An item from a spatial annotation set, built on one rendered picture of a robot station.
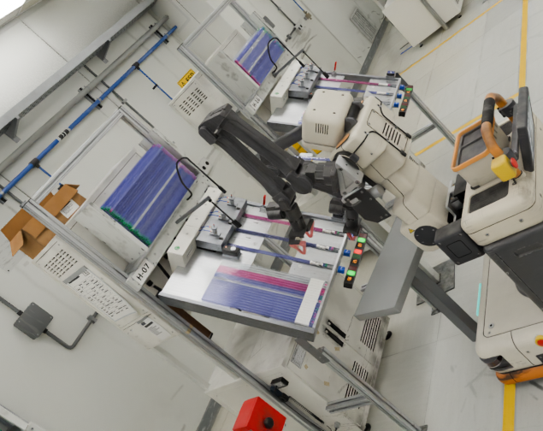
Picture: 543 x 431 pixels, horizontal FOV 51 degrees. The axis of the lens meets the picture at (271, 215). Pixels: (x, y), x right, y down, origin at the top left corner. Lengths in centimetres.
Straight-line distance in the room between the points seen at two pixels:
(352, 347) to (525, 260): 123
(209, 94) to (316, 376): 184
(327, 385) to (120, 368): 172
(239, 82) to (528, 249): 217
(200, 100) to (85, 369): 188
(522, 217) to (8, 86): 373
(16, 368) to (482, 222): 286
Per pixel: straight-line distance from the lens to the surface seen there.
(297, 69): 396
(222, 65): 360
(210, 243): 267
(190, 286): 259
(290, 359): 268
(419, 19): 692
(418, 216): 217
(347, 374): 247
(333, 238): 274
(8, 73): 473
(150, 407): 412
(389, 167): 208
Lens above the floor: 179
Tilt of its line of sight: 16 degrees down
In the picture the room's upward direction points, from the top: 48 degrees counter-clockwise
